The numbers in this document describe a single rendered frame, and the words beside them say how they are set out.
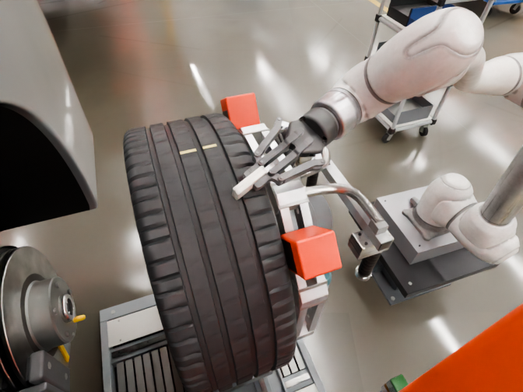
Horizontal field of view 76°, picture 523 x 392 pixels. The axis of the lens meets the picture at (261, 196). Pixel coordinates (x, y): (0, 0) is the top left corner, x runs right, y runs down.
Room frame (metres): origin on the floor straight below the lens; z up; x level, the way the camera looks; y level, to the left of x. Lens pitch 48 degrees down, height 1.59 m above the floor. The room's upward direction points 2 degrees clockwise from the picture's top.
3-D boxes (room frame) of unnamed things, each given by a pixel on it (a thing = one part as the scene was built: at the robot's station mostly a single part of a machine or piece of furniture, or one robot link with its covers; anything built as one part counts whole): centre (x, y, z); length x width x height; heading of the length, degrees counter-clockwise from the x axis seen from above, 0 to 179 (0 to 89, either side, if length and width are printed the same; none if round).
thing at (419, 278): (0.97, -0.77, 0.15); 0.50 x 0.50 x 0.30; 20
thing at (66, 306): (0.31, 0.43, 0.85); 0.06 x 0.02 x 0.06; 22
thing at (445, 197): (0.96, -0.78, 0.56); 0.18 x 0.16 x 0.22; 27
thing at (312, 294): (0.55, -0.01, 0.85); 0.54 x 0.07 x 0.54; 22
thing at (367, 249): (0.47, -0.27, 0.93); 0.09 x 0.05 x 0.05; 112
